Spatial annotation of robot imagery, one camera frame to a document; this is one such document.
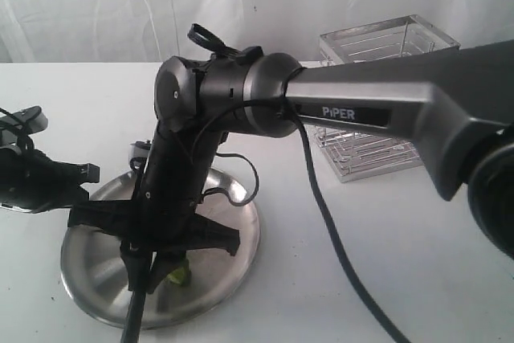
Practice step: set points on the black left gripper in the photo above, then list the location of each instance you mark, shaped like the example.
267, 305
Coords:
31, 182

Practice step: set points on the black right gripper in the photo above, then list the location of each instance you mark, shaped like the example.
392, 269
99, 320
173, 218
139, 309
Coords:
162, 216

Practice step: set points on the black handled knife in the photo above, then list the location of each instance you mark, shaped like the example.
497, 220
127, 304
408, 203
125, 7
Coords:
137, 263

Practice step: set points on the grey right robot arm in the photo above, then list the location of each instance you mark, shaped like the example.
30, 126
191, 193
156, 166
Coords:
454, 106

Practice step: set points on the green object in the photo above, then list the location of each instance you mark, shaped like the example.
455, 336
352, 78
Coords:
180, 276

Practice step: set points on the round stainless steel plate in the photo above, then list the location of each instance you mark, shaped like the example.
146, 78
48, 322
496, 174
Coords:
95, 277

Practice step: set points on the white backdrop curtain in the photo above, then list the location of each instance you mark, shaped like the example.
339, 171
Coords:
153, 30

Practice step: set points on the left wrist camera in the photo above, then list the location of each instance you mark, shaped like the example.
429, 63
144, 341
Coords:
27, 121

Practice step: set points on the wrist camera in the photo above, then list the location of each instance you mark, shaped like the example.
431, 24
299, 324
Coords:
27, 121
138, 154

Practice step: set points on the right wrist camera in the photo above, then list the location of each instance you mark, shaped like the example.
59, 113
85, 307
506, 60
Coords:
138, 154

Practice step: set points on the wire mesh utensil holder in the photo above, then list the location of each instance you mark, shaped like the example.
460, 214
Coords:
353, 155

